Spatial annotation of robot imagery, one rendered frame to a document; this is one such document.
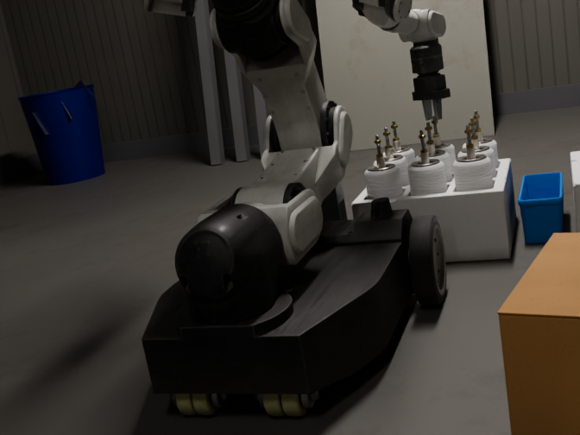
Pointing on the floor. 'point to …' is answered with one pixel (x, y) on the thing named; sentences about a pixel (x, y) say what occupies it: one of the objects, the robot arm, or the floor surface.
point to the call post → (334, 205)
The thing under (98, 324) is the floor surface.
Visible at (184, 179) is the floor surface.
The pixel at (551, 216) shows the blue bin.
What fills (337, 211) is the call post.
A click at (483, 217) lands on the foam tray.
